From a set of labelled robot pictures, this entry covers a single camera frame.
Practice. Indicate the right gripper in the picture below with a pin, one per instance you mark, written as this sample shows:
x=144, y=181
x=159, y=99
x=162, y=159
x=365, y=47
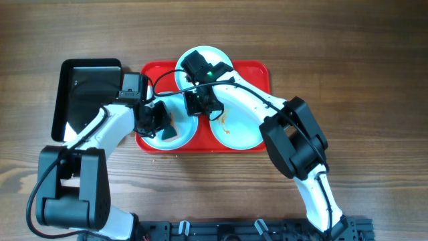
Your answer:
x=198, y=103

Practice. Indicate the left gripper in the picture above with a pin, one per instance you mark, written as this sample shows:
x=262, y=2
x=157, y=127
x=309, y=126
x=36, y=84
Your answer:
x=160, y=118

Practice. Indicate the green brown sponge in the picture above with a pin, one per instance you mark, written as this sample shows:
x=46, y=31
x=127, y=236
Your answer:
x=169, y=133

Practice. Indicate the white plate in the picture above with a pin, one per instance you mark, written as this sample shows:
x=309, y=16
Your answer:
x=185, y=125
x=206, y=67
x=236, y=130

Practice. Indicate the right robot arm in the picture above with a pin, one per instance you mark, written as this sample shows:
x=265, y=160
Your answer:
x=293, y=139

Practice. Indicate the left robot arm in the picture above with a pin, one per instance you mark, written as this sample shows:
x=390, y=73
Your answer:
x=72, y=193

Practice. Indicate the red plastic tray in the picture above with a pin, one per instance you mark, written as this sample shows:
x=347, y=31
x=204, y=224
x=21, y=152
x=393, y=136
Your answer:
x=204, y=141

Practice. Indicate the black metal tray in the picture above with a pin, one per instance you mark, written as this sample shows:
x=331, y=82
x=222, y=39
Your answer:
x=84, y=86

